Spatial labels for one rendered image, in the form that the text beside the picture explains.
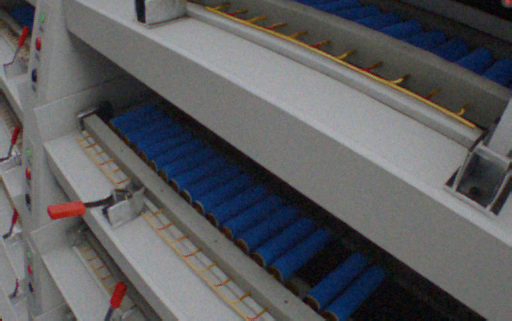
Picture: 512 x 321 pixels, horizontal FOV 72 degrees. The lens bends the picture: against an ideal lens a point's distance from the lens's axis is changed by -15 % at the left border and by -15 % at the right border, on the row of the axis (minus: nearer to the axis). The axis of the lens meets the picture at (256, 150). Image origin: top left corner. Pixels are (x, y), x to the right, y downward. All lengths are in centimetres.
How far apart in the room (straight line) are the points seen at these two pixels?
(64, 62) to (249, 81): 32
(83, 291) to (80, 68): 30
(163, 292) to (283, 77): 20
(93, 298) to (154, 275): 23
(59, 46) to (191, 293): 32
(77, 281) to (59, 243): 8
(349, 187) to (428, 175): 4
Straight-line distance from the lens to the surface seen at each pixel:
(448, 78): 24
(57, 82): 52
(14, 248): 95
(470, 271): 19
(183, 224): 37
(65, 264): 63
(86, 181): 47
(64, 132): 55
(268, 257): 35
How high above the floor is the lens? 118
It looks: 22 degrees down
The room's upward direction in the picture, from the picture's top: 18 degrees clockwise
